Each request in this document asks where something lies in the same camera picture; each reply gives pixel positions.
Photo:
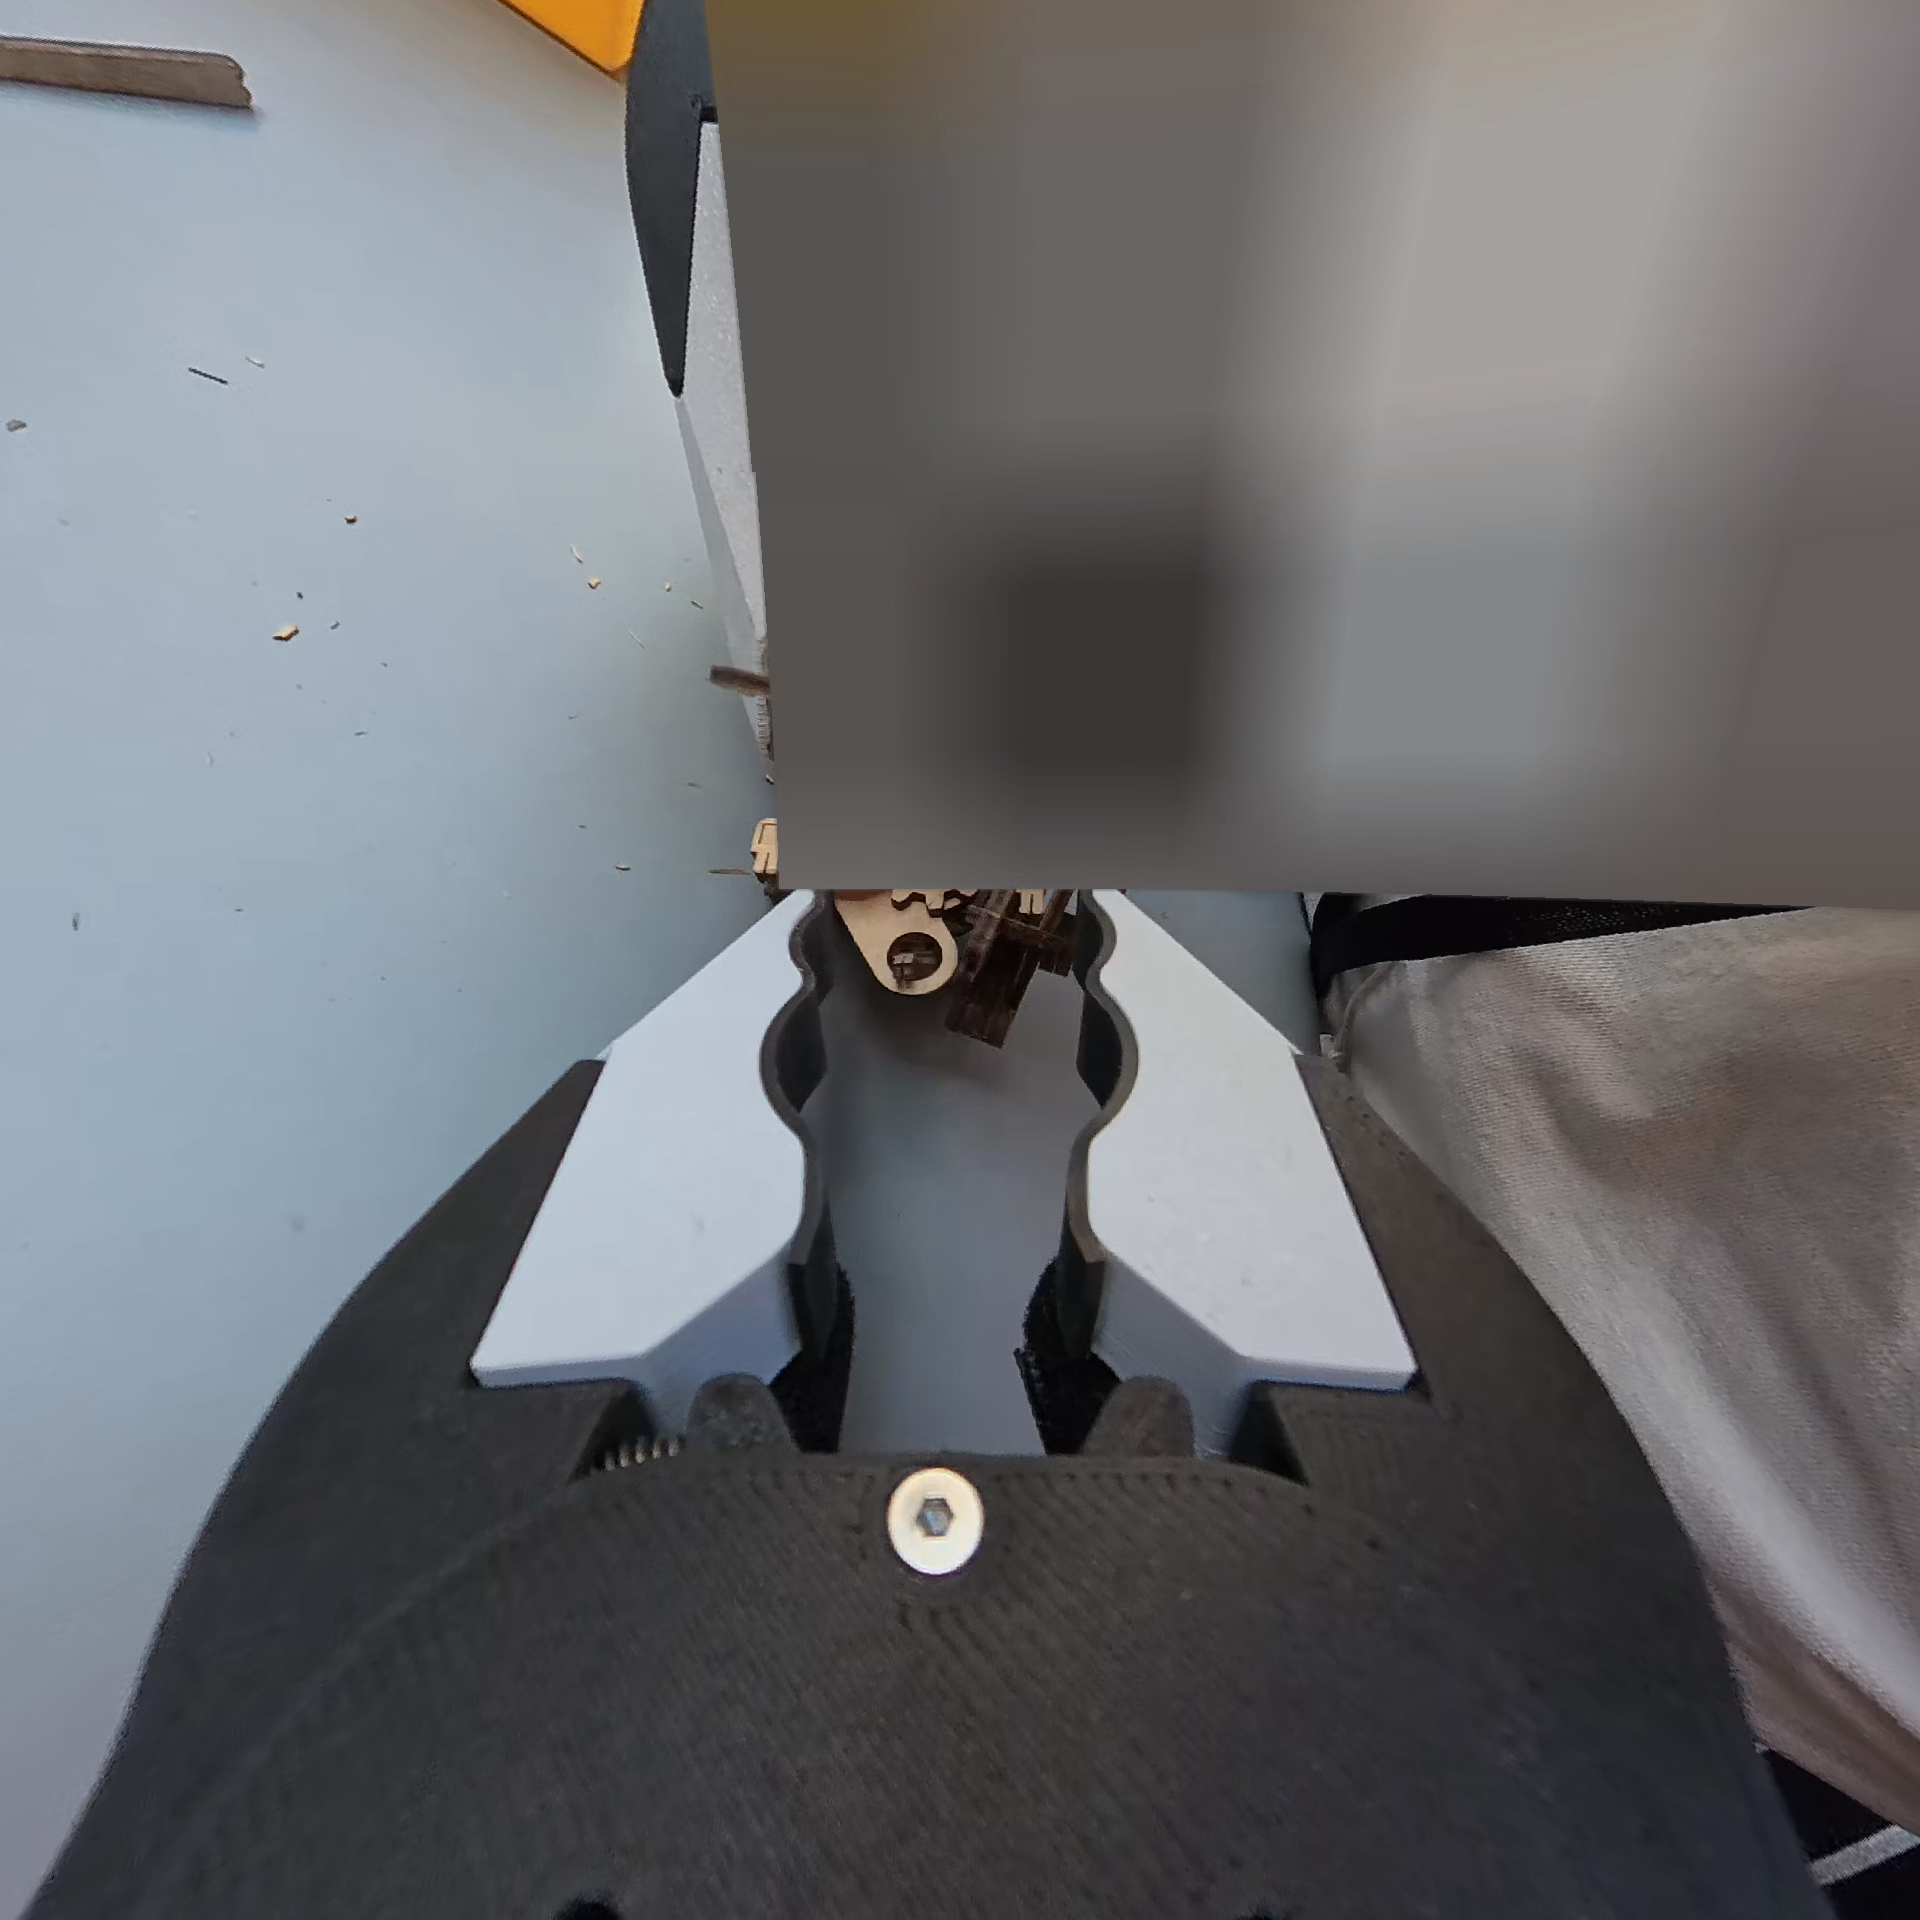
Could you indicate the thin wooden model part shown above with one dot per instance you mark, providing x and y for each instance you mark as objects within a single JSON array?
[{"x": 739, "y": 679}]

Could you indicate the dark striped cloth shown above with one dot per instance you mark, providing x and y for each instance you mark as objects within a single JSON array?
[{"x": 1862, "y": 1838}]

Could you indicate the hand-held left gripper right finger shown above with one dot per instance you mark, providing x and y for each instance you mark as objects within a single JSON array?
[{"x": 1247, "y": 1202}]

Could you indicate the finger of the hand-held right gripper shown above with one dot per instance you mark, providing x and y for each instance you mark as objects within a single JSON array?
[{"x": 721, "y": 448}]

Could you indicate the flat wooden offcut strip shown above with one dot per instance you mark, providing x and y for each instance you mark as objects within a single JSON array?
[{"x": 120, "y": 71}]

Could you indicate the wooden gear model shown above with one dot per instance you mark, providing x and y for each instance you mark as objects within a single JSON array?
[{"x": 910, "y": 953}]

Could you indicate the yellow board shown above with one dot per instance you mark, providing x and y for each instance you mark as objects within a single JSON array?
[{"x": 594, "y": 28}]

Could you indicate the scattered wood crumbs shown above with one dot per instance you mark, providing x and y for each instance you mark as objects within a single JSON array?
[{"x": 286, "y": 630}]

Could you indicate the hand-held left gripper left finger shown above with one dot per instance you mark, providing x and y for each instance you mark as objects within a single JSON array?
[{"x": 632, "y": 1202}]

